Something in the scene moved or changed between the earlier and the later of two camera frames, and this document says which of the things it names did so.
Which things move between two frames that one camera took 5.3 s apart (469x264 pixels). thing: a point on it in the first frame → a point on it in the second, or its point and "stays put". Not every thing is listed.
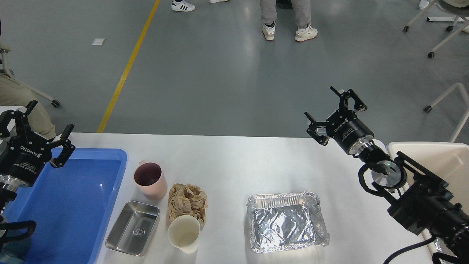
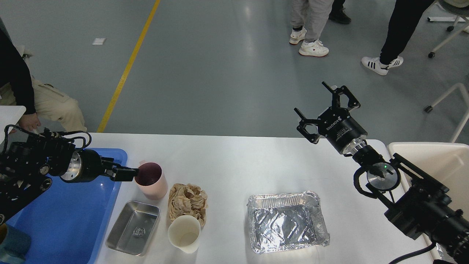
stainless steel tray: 132,229 stays put
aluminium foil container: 283,221 stays put
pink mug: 149,176 stays put
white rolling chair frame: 434,19 stays put
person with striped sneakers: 181,6 → 407,15
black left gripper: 24,155 → 87,165
